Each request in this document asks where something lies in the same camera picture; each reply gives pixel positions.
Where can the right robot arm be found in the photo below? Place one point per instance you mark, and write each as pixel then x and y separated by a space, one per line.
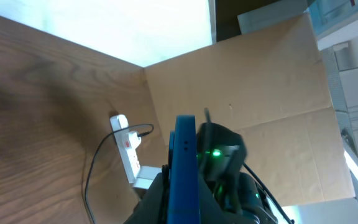
pixel 206 180

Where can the blue Galaxy S25 smartphone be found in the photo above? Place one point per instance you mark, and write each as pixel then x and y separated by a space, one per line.
pixel 183 203

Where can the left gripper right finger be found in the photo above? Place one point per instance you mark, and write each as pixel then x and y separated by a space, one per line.
pixel 210 211

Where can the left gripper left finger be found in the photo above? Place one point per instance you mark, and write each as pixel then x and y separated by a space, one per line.
pixel 152 209

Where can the white USB charger plug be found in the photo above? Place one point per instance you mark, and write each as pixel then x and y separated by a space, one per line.
pixel 119 122

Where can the brown cardboard box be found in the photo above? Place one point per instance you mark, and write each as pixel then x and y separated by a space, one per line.
pixel 269 86

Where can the white power strip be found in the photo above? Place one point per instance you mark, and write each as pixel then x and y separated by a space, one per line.
pixel 128 141

